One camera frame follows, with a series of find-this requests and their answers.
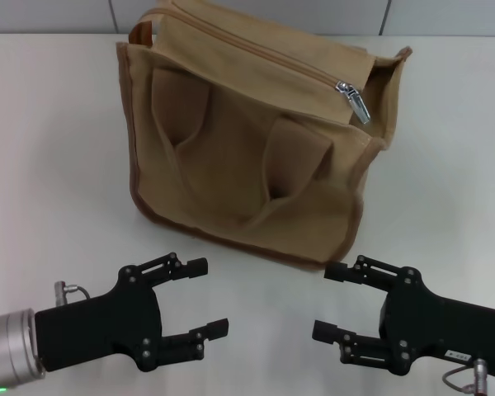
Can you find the khaki canvas food bag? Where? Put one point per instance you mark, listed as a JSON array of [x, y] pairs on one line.
[[239, 173]]

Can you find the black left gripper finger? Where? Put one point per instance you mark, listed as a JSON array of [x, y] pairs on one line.
[[181, 268], [189, 344]]

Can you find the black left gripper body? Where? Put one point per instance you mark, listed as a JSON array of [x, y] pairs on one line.
[[103, 326]]

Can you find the silver metal zipper pull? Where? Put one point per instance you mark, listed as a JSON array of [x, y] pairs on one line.
[[356, 103]]

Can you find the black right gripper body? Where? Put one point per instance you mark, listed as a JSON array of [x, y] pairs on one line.
[[449, 326]]

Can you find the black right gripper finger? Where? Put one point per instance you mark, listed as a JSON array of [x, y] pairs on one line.
[[354, 346], [367, 272]]

